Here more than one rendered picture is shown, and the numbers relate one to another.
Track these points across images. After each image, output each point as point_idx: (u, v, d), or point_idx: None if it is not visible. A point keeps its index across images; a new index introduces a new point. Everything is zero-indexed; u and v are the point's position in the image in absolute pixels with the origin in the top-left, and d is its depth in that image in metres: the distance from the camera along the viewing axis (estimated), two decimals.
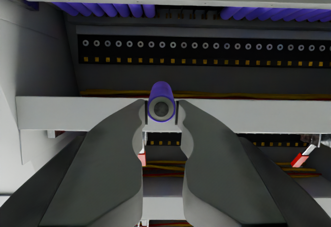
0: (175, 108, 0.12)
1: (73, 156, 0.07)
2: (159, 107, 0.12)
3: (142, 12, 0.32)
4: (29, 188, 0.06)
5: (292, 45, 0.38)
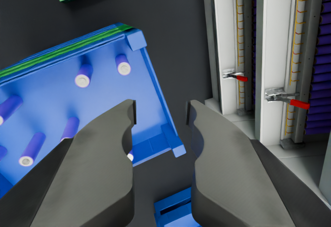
0: (186, 108, 0.12)
1: (61, 159, 0.07)
2: None
3: None
4: (16, 193, 0.06)
5: None
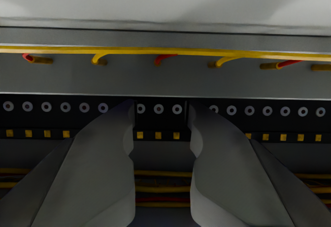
0: (185, 108, 0.12)
1: (63, 159, 0.07)
2: None
3: None
4: (17, 193, 0.06)
5: (324, 109, 0.23)
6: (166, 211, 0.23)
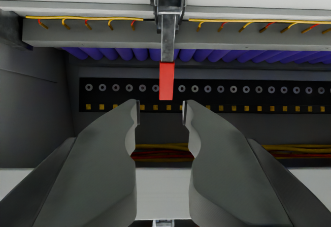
0: (183, 108, 0.12)
1: (65, 158, 0.07)
2: None
3: None
4: (20, 192, 0.06)
5: None
6: None
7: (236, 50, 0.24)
